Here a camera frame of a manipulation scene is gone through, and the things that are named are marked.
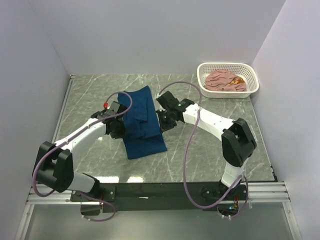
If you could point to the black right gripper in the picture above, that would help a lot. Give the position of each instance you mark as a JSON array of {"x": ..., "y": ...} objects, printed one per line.
[{"x": 164, "y": 126}]

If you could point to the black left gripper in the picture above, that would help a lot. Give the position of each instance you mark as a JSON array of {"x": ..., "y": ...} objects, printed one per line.
[{"x": 121, "y": 133}]

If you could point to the blue printed t-shirt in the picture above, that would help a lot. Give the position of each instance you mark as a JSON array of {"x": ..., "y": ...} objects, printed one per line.
[{"x": 144, "y": 136}]

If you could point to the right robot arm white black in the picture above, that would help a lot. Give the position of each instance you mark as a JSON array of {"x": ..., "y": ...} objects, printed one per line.
[{"x": 237, "y": 140}]

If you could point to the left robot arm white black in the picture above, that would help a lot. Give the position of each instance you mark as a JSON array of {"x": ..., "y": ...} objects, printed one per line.
[{"x": 54, "y": 167}]

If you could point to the pink t-shirt in basket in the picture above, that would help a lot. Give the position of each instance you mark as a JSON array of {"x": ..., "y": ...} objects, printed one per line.
[{"x": 224, "y": 81}]

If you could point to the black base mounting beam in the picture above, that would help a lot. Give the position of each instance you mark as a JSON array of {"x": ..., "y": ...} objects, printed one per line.
[{"x": 160, "y": 196}]

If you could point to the white perforated plastic basket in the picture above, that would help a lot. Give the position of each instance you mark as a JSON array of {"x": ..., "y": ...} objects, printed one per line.
[{"x": 243, "y": 70}]

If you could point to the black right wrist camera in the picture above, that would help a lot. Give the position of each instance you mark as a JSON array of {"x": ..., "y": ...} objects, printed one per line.
[{"x": 168, "y": 100}]

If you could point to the aluminium rail at table edge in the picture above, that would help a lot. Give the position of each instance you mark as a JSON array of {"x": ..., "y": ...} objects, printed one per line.
[{"x": 62, "y": 110}]

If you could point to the aluminium front frame rail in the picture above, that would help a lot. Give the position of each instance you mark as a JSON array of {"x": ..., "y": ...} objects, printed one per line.
[{"x": 259, "y": 192}]

